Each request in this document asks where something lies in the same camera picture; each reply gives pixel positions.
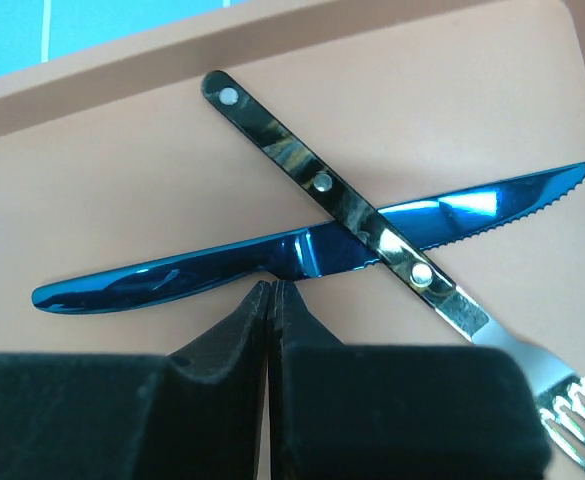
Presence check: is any orange plastic tray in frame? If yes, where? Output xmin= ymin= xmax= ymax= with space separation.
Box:
xmin=0 ymin=1 xmax=585 ymax=375

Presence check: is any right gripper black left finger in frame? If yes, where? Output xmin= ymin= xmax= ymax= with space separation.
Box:
xmin=0 ymin=282 xmax=271 ymax=479

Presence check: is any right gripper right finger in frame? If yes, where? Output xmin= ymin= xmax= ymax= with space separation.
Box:
xmin=268 ymin=281 xmax=552 ymax=479

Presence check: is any silver metal fork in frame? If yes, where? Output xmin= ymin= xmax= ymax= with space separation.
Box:
xmin=201 ymin=70 xmax=585 ymax=471

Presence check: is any blue patterned knife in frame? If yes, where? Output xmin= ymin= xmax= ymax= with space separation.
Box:
xmin=31 ymin=161 xmax=585 ymax=315

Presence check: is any blue checked tablecloth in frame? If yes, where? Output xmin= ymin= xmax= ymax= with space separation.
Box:
xmin=0 ymin=0 xmax=237 ymax=76

